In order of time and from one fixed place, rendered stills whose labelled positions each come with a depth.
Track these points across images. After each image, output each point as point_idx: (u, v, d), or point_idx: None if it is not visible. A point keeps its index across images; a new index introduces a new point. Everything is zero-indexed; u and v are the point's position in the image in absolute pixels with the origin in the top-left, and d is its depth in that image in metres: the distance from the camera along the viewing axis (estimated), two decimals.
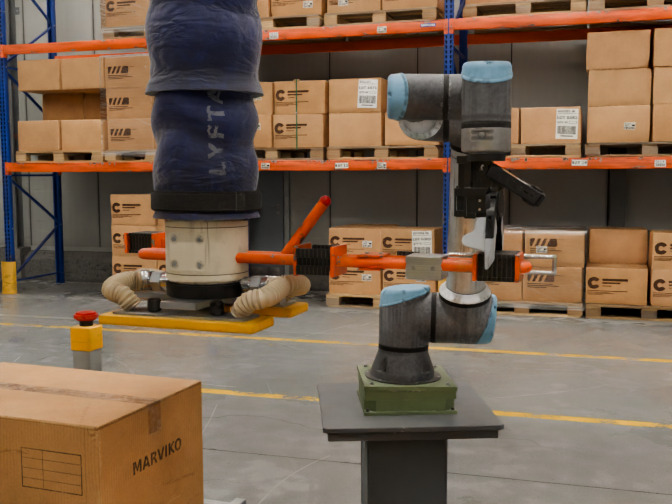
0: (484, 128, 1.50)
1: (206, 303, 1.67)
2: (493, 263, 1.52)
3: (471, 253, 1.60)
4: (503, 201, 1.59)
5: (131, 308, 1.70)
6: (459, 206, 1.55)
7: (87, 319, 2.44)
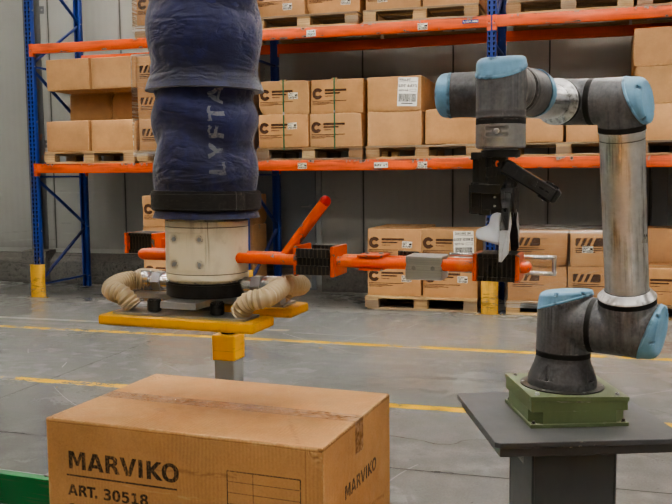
0: (499, 124, 1.49)
1: (206, 303, 1.67)
2: (493, 263, 1.52)
3: (471, 253, 1.60)
4: (517, 195, 1.58)
5: (131, 308, 1.70)
6: (474, 203, 1.54)
7: None
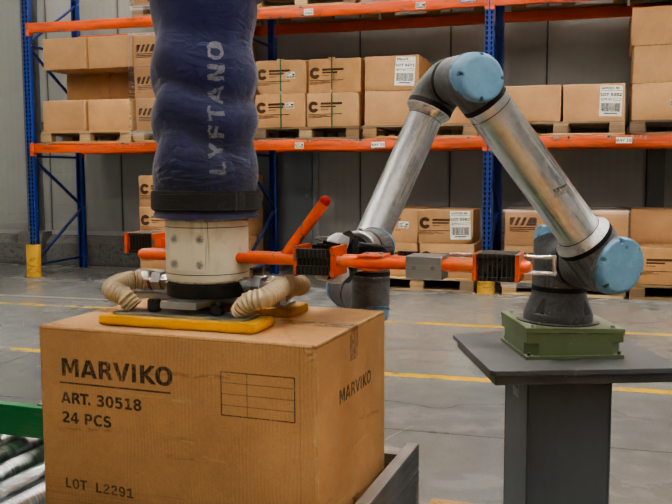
0: (364, 230, 1.89)
1: (206, 303, 1.67)
2: (493, 263, 1.52)
3: (471, 253, 1.60)
4: (353, 276, 1.76)
5: (131, 308, 1.70)
6: (322, 242, 1.77)
7: None
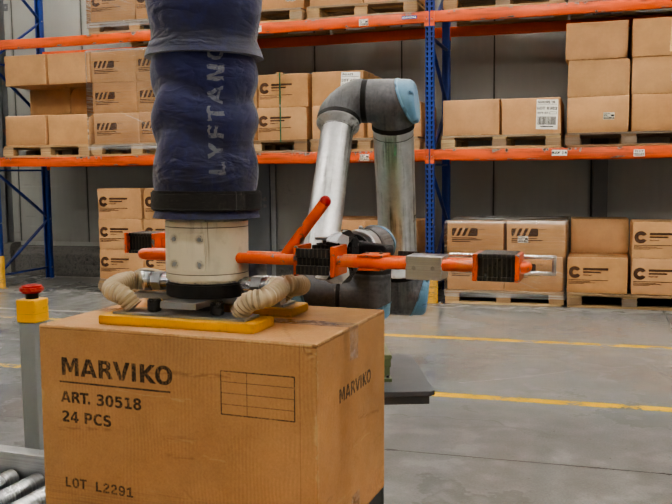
0: (364, 228, 1.89)
1: (206, 303, 1.67)
2: (493, 263, 1.52)
3: (471, 253, 1.60)
4: (353, 275, 1.76)
5: (131, 308, 1.70)
6: (322, 242, 1.77)
7: (32, 292, 2.51)
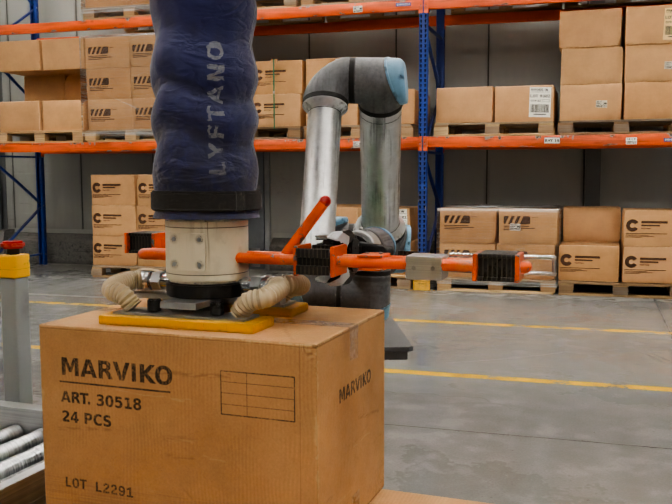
0: (364, 229, 1.89)
1: (206, 303, 1.67)
2: (493, 263, 1.52)
3: (471, 253, 1.60)
4: (353, 276, 1.76)
5: (131, 308, 1.70)
6: (322, 242, 1.77)
7: (13, 247, 2.52)
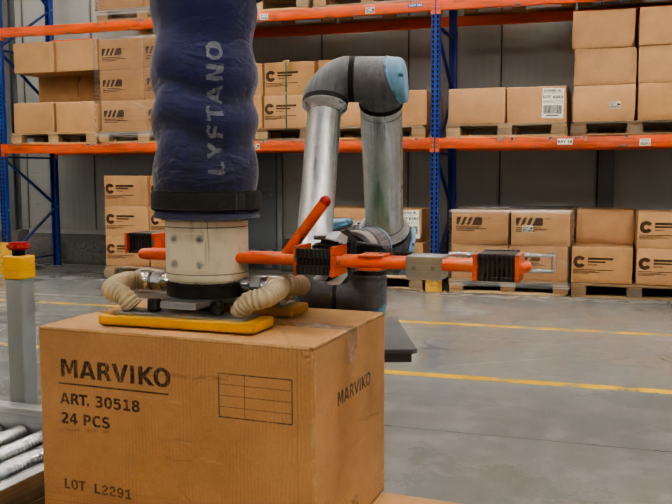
0: (361, 229, 1.89)
1: (206, 303, 1.67)
2: (493, 263, 1.52)
3: (472, 253, 1.61)
4: (351, 275, 1.76)
5: (131, 308, 1.70)
6: (319, 242, 1.77)
7: (19, 248, 2.53)
